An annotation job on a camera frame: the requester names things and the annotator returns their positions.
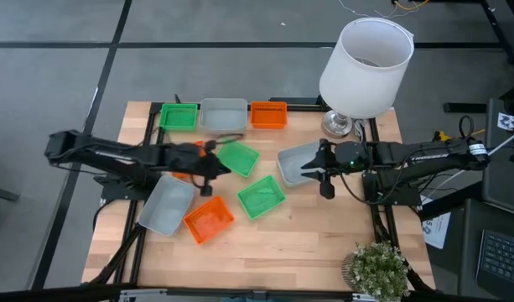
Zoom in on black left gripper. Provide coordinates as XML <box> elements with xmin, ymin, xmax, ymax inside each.
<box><xmin>167</xmin><ymin>143</ymin><xmax>232</xmax><ymax>178</ymax></box>

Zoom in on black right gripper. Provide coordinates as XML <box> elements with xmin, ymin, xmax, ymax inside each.
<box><xmin>299</xmin><ymin>138</ymin><xmax>372</xmax><ymax>181</ymax></box>

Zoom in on green mesh plastic basket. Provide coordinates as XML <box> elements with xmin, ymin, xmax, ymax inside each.
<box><xmin>236</xmin><ymin>174</ymin><xmax>288</xmax><ymax>221</ymax></box>
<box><xmin>215</xmin><ymin>140</ymin><xmax>262</xmax><ymax>179</ymax></box>
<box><xmin>158</xmin><ymin>102</ymin><xmax>199</xmax><ymax>133</ymax></box>

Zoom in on grey plastic bin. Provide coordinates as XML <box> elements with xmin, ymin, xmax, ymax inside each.
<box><xmin>276</xmin><ymin>140</ymin><xmax>324</xmax><ymax>188</ymax></box>
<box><xmin>198</xmin><ymin>97</ymin><xmax>249</xmax><ymax>135</ymax></box>
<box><xmin>137</xmin><ymin>174</ymin><xmax>196</xmax><ymax>237</ymax></box>

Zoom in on orange mesh plastic basket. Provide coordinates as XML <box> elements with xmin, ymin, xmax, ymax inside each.
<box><xmin>183</xmin><ymin>195</ymin><xmax>236</xmax><ymax>246</ymax></box>
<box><xmin>250</xmin><ymin>100</ymin><xmax>288</xmax><ymax>130</ymax></box>
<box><xmin>171</xmin><ymin>140</ymin><xmax>208</xmax><ymax>180</ymax></box>

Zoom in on silver lamp base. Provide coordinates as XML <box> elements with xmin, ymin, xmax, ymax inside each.
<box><xmin>321</xmin><ymin>109</ymin><xmax>356</xmax><ymax>139</ymax></box>

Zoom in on small potted plant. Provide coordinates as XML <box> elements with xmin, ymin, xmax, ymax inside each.
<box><xmin>341</xmin><ymin>241</ymin><xmax>412</xmax><ymax>302</ymax></box>

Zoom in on white printed paper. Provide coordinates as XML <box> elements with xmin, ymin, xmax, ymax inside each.
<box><xmin>422</xmin><ymin>211</ymin><xmax>452</xmax><ymax>251</ymax></box>

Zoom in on black floor bar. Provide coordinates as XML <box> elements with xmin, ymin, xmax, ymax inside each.
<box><xmin>444</xmin><ymin>102</ymin><xmax>488</xmax><ymax>113</ymax></box>

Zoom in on black side desk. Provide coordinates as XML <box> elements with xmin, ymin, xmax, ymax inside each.
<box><xmin>456</xmin><ymin>197</ymin><xmax>514</xmax><ymax>302</ymax></box>

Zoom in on black equipment case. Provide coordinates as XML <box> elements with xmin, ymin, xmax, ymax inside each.
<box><xmin>481</xmin><ymin>98</ymin><xmax>514</xmax><ymax>217</ymax></box>

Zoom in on white marker tag sheet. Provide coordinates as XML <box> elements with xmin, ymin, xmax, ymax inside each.
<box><xmin>496</xmin><ymin>112</ymin><xmax>514</xmax><ymax>132</ymax></box>

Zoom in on black keyboard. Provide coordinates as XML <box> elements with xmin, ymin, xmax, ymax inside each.
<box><xmin>475</xmin><ymin>228</ymin><xmax>514</xmax><ymax>299</ymax></box>

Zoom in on grey furniture foot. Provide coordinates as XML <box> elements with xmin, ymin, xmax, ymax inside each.
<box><xmin>0</xmin><ymin>184</ymin><xmax>21</xmax><ymax>203</ymax></box>

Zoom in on black stand legs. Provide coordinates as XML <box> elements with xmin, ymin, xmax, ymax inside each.
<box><xmin>478</xmin><ymin>0</ymin><xmax>514</xmax><ymax>64</ymax></box>

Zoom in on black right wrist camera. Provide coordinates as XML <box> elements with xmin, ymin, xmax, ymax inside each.
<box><xmin>318</xmin><ymin>170</ymin><xmax>336</xmax><ymax>200</ymax></box>

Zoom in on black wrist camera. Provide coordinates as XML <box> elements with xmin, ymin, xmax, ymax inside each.
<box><xmin>199</xmin><ymin>175</ymin><xmax>215</xmax><ymax>197</ymax></box>
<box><xmin>318</xmin><ymin>170</ymin><xmax>336</xmax><ymax>200</ymax></box>

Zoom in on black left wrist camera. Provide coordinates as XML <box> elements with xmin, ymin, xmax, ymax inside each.
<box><xmin>199</xmin><ymin>175</ymin><xmax>215</xmax><ymax>197</ymax></box>

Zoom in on white lamp cord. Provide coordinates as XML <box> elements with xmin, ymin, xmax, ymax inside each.
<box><xmin>351</xmin><ymin>118</ymin><xmax>369</xmax><ymax>143</ymax></box>

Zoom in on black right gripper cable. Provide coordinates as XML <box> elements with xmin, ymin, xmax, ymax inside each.
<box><xmin>338</xmin><ymin>161</ymin><xmax>408</xmax><ymax>206</ymax></box>

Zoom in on black aluminium table frame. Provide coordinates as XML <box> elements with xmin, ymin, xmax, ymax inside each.
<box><xmin>82</xmin><ymin>96</ymin><xmax>436</xmax><ymax>294</ymax></box>

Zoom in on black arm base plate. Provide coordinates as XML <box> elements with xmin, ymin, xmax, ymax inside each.
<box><xmin>92</xmin><ymin>174</ymin><xmax>157</xmax><ymax>202</ymax></box>
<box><xmin>361</xmin><ymin>170</ymin><xmax>422</xmax><ymax>207</ymax></box>

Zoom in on yellow cable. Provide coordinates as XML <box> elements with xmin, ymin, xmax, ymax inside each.
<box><xmin>433</xmin><ymin>128</ymin><xmax>487</xmax><ymax>143</ymax></box>

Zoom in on thin white floor wire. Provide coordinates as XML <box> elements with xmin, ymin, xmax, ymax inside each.
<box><xmin>337</xmin><ymin>0</ymin><xmax>413</xmax><ymax>18</ymax></box>

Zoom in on yellow floor wire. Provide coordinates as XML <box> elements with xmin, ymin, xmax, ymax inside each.
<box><xmin>392</xmin><ymin>0</ymin><xmax>430</xmax><ymax>12</ymax></box>

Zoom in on white cable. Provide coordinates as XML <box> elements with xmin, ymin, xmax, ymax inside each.
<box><xmin>423</xmin><ymin>128</ymin><xmax>514</xmax><ymax>198</ymax></box>

